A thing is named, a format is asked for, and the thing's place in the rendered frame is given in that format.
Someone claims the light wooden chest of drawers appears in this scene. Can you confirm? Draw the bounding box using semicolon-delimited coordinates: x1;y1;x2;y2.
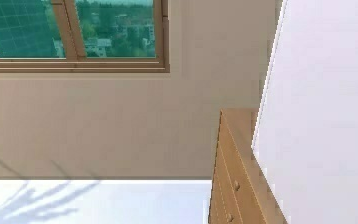
207;108;290;224

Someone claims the brown framed window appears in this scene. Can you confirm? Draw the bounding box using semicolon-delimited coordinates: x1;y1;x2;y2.
0;0;171;74

